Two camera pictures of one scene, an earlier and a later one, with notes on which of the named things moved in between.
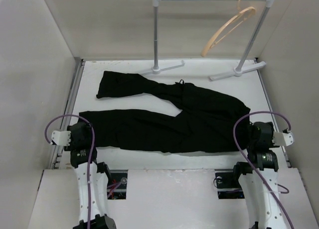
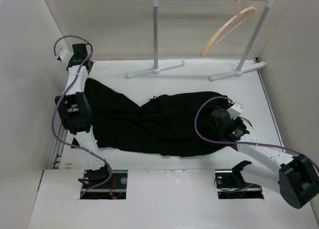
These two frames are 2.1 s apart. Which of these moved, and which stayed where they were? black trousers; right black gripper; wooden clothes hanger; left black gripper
Moved: black trousers; left black gripper; right black gripper
Stayed: wooden clothes hanger
